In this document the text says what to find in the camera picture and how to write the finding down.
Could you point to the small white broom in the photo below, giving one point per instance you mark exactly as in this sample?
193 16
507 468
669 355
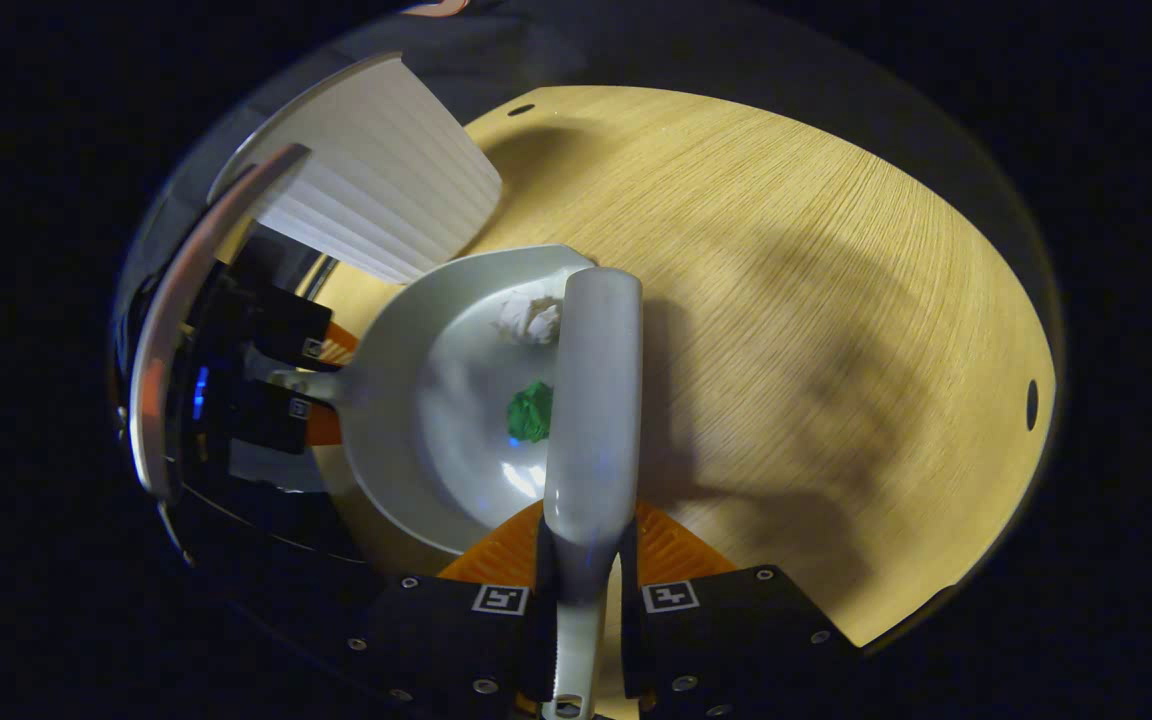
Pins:
591 400

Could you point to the white dustpan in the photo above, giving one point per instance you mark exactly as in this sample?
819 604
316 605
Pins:
436 420

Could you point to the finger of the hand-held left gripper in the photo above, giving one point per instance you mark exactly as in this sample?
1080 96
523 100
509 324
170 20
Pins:
286 330
271 420

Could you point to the green paper trash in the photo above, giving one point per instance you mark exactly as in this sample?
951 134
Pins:
529 412

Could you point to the white ribbed garbage bin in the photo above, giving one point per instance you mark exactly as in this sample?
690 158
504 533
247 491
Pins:
396 170

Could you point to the white paper trash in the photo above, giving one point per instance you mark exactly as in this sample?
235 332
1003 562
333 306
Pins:
528 320

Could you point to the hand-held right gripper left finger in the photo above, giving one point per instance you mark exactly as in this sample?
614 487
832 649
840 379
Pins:
456 650

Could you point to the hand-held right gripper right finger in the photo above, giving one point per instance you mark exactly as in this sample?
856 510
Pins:
726 640

